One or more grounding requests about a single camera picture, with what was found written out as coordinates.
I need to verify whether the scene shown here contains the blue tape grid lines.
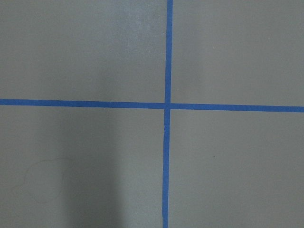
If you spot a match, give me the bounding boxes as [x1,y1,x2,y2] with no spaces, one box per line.
[0,0,304,228]

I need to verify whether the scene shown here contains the brown paper table cover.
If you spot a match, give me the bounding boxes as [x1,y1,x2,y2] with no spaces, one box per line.
[0,0,304,228]

